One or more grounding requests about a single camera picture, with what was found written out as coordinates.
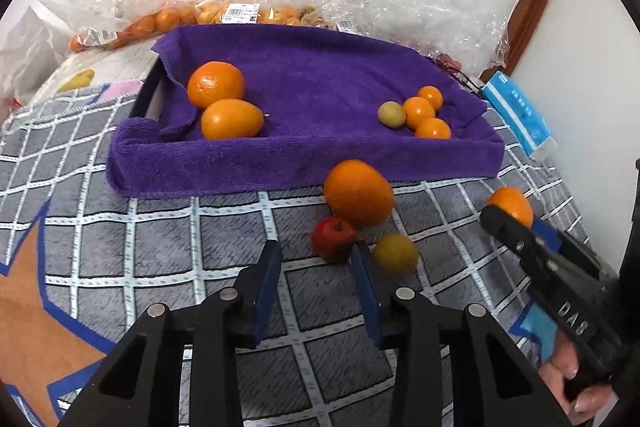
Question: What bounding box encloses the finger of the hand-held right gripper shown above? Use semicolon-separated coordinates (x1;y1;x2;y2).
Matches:
531;216;597;269
480;204;544;279

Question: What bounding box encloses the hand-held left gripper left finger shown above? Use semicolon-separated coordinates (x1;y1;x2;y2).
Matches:
57;239;283;427

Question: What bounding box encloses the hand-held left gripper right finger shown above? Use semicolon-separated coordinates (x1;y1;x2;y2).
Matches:
350;243;573;427

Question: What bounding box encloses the small mandarin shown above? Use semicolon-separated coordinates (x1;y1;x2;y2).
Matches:
414;117;452;141
487;186;534;228
416;85;445;112
402;97;436;131

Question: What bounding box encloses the small red apple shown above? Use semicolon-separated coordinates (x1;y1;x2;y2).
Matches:
311;216;359;264

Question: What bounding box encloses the oval orange citrus fruit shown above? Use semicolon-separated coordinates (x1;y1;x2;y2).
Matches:
201;99;265;141

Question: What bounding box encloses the black tray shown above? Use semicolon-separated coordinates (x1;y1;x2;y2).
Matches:
129;58;169;121

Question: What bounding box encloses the bag of tan fruits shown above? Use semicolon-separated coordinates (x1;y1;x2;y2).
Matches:
299;6;362;34

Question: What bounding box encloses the person's right hand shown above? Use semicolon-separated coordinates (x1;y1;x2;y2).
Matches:
539;329;622;418

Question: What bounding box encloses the yellow green fruit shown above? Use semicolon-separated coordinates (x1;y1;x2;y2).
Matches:
373;234;420;277

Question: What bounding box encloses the large orange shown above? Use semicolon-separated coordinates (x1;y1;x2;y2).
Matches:
323;159;396;229
187;61;246;110

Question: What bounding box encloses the blue tissue pack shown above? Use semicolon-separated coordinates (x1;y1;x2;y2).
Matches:
481;71;558;158

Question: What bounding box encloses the grey plaid blanket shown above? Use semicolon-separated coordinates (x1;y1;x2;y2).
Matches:
0;84;591;427

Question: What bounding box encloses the small green fruit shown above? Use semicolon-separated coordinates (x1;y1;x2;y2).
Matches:
377;101;407;129

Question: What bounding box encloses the metal carabiner keyring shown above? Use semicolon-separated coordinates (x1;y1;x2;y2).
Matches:
434;53;487;96

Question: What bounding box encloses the purple towel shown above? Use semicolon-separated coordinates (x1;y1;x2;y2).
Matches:
107;24;506;198

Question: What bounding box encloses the crinkled clear plastic bag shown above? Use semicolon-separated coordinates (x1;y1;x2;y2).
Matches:
320;0;509;68

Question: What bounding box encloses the fruit-printed cardboard box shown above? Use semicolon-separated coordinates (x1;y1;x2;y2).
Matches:
30;43;162;108

